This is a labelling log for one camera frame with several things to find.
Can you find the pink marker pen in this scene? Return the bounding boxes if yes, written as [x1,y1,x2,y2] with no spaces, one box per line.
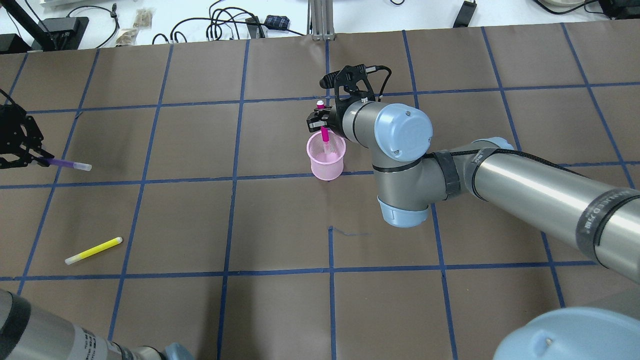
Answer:
[316,100,332,155]

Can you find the black power brick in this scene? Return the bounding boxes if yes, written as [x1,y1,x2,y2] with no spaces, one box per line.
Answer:
[452,0,477,28]

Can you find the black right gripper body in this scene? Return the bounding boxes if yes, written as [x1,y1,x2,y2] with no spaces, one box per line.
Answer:
[311,107,345,136]

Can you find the small packet bags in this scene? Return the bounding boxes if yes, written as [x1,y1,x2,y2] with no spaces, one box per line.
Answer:
[115,7,154,47]

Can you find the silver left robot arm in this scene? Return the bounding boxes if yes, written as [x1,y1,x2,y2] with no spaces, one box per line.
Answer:
[0,101,194,360]

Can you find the pink mesh pen cup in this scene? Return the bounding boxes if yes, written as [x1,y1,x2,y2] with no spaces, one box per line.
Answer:
[305,130,346,182]

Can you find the purple marker pen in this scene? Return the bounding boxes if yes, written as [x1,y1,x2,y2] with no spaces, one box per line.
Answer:
[39,157,93,172]

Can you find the black device box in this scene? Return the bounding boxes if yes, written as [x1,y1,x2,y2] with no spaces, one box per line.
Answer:
[38,16,90,51]

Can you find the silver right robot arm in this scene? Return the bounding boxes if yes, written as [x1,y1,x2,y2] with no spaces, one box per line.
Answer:
[306,99,640,360]

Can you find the black cable bundle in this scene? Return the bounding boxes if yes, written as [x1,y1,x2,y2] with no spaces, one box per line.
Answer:
[150,0,306,46]

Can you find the black power adapter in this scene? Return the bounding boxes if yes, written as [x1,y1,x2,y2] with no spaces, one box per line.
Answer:
[263,14,291,32]

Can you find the aluminium frame post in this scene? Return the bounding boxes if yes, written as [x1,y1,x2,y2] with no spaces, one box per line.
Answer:
[307,0,336,41]

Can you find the yellow highlighter pen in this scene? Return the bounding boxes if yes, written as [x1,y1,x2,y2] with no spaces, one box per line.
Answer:
[64,237,124,265]

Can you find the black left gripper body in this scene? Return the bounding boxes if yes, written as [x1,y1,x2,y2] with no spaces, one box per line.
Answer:
[0,102,55,169]

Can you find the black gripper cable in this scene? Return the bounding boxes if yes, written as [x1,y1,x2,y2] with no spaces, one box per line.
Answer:
[365,64,393,98]

